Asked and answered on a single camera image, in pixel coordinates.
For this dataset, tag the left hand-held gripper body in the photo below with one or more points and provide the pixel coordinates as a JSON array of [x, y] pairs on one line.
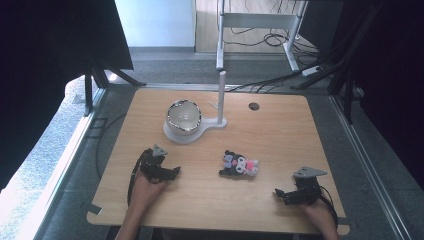
[[151, 164]]

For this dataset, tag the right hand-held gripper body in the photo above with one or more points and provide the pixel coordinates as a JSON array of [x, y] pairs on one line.
[[308, 188]]

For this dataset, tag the person's right hand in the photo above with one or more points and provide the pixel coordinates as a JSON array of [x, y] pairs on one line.
[[319, 215]]

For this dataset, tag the black and pink plush toy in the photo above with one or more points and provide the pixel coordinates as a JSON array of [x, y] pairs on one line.
[[238, 164]]

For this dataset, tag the white bowl with dark rim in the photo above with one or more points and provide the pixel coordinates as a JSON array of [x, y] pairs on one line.
[[184, 117]]

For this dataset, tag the white stand with pole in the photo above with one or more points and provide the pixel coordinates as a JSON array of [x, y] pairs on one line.
[[220, 100]]

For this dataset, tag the black tripod stand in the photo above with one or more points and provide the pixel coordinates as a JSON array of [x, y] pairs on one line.
[[96, 76]]

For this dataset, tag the white power strip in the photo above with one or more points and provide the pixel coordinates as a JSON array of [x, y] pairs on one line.
[[312, 70]]

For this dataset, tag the black metal stand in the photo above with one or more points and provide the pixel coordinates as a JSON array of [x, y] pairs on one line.
[[346, 76]]

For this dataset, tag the black curtain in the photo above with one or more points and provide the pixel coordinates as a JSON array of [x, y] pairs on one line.
[[386, 83], [43, 66]]

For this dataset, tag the white metal desk frame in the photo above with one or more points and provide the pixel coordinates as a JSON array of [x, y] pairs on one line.
[[256, 20]]

